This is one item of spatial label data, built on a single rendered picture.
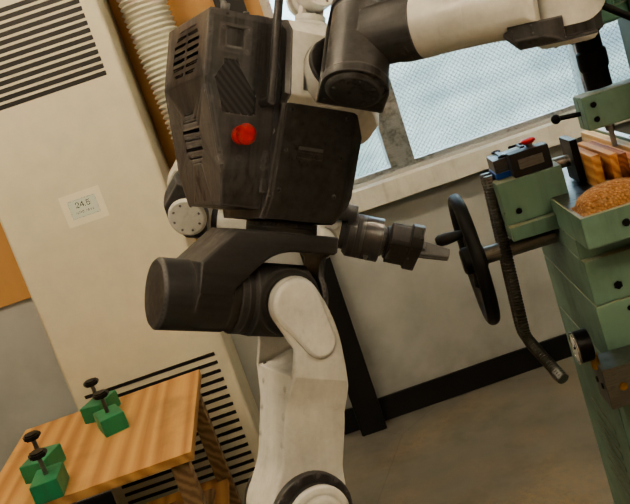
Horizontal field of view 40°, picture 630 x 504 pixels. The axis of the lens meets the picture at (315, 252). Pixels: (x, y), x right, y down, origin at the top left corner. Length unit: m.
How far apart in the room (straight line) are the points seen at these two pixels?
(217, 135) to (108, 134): 1.49
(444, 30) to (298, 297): 0.47
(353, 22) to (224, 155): 0.27
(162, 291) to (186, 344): 1.54
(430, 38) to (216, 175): 0.37
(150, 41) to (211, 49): 1.56
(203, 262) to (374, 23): 0.43
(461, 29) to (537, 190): 0.69
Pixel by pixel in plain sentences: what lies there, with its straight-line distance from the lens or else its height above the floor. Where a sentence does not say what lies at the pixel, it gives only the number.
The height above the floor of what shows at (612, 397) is 0.56.
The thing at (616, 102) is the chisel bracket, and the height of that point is 1.04.
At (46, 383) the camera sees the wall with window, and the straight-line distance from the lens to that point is 3.29.
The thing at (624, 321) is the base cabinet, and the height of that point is 0.67.
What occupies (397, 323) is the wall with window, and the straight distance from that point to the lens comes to 3.20.
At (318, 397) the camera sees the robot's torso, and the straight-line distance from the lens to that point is 1.44.
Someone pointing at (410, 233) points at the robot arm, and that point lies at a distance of 1.73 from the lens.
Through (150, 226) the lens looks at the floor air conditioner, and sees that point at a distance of 2.79.
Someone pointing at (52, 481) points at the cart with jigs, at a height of 0.57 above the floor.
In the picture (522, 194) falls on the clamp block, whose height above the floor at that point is 0.92.
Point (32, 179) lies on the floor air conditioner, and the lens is 2.83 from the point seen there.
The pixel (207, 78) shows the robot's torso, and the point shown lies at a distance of 1.31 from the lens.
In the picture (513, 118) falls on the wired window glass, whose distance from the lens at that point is 3.26.
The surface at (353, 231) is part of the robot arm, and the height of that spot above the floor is 0.97.
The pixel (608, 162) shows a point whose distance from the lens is 1.81.
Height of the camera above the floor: 1.30
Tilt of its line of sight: 11 degrees down
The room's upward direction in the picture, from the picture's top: 19 degrees counter-clockwise
